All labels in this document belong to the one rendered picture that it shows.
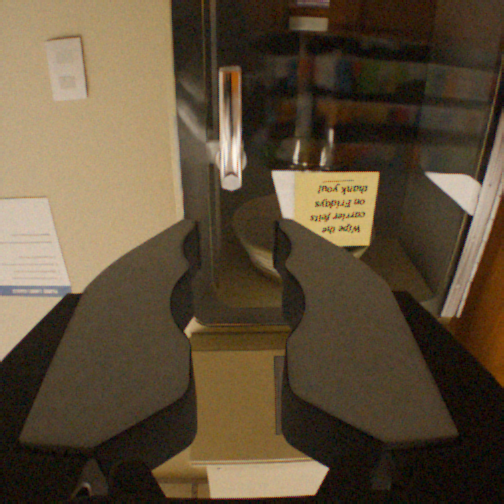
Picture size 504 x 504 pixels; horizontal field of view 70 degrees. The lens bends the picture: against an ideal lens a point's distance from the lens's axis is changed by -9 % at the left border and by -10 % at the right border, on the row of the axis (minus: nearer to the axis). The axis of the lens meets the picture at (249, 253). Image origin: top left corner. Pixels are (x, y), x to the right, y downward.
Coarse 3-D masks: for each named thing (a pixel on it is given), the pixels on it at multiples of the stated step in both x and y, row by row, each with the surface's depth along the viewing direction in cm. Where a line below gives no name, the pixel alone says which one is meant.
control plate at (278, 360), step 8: (280, 360) 43; (280, 368) 43; (280, 376) 43; (280, 384) 43; (280, 392) 42; (280, 400) 42; (280, 408) 42; (280, 416) 42; (280, 424) 42; (280, 432) 41
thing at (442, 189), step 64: (192, 0) 26; (256, 0) 27; (320, 0) 27; (384, 0) 27; (448, 0) 26; (192, 64) 29; (256, 64) 29; (320, 64) 29; (384, 64) 29; (448, 64) 29; (192, 128) 32; (256, 128) 32; (320, 128) 32; (384, 128) 32; (448, 128) 32; (192, 192) 35; (256, 192) 35; (384, 192) 35; (448, 192) 36; (256, 256) 39; (384, 256) 39; (448, 256) 40; (256, 320) 43
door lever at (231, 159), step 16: (224, 80) 25; (240, 80) 25; (224, 96) 26; (240, 96) 26; (224, 112) 26; (240, 112) 26; (224, 128) 27; (240, 128) 27; (224, 144) 27; (240, 144) 28; (224, 160) 28; (240, 160) 28; (224, 176) 29; (240, 176) 29
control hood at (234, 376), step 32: (192, 352) 43; (224, 352) 43; (256, 352) 43; (224, 384) 42; (256, 384) 43; (224, 416) 42; (256, 416) 42; (192, 448) 41; (224, 448) 41; (256, 448) 41; (288, 448) 41
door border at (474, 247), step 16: (496, 144) 33; (496, 160) 34; (496, 176) 35; (496, 192) 36; (480, 208) 37; (496, 208) 36; (480, 224) 38; (480, 240) 39; (464, 256) 40; (480, 256) 39; (464, 272) 41; (464, 288) 42; (448, 304) 43
